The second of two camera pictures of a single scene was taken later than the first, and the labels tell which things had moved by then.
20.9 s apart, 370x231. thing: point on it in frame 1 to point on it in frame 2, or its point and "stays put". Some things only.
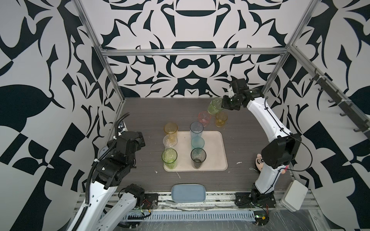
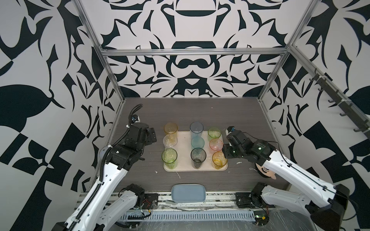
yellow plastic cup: x=220 y=117 to x=218 y=160
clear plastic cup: x=169 y=141 stays put
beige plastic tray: x=216 y=148 stays put
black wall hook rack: x=350 y=110 stays put
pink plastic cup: x=204 y=118 to x=215 y=145
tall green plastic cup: x=169 y=157 stays put
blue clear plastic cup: x=196 y=129 stays put
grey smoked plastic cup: x=198 y=156 stays put
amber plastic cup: x=171 y=128 stays put
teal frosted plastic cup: x=197 y=142 stays put
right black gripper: x=225 y=103 to x=225 y=150
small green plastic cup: x=215 y=106 to x=214 y=133
